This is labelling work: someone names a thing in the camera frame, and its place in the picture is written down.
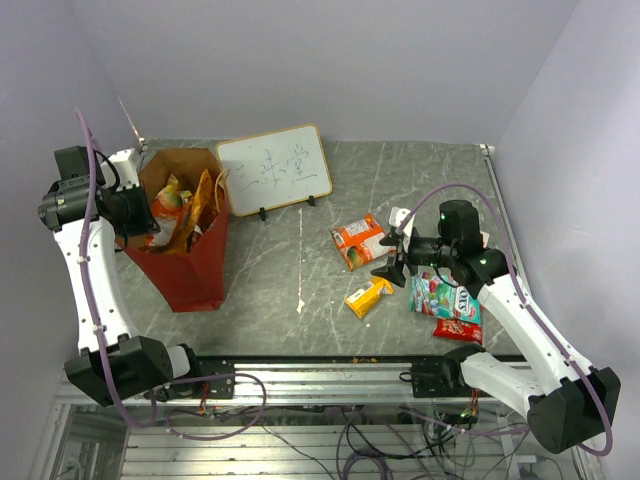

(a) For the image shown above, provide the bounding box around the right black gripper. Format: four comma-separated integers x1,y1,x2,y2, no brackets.
371,228,456,286

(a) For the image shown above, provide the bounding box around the orange white snack packet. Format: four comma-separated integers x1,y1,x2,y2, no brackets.
330,213,395,271

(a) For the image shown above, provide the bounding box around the orange Fox's fruits candy bag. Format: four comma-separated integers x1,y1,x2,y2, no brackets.
146,174,194,253

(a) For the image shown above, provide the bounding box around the red brown paper bag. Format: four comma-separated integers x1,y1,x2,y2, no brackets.
116,148,230,312

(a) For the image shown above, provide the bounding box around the orange chip bag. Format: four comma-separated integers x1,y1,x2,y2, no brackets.
187,170,224,252

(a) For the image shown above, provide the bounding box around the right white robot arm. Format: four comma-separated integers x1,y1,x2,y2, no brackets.
373,200,621,455

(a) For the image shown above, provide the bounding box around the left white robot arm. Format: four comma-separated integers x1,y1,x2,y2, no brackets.
38,146,204,407

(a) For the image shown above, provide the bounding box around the teal Fox's mint candy bag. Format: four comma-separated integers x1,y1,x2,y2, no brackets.
409,271,482,325

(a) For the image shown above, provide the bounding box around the yellow snack bar packet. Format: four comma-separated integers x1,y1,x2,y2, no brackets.
344,276,394,319

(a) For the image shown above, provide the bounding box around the red candy packet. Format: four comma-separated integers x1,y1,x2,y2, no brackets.
433,318,483,344

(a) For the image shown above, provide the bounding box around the small whiteboard with stand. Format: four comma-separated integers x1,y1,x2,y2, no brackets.
215,124,333,217

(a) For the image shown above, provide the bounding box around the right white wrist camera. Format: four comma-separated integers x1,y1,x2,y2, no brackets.
389,207,414,253

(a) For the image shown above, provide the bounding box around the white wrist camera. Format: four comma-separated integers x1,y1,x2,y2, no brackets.
101,148,141,191
389,207,414,253

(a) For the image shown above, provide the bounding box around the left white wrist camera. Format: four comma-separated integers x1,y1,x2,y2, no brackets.
101,148,141,191

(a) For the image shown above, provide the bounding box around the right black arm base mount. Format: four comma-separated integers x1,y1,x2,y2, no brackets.
398,344,486,398

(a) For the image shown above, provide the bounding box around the purple cable under frame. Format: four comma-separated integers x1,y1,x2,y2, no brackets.
163,372,269,444

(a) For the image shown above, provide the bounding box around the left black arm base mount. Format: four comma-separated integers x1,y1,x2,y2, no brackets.
156,357,235,403

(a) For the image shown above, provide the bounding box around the aluminium rail frame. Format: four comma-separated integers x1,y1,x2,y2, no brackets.
49,319,601,480

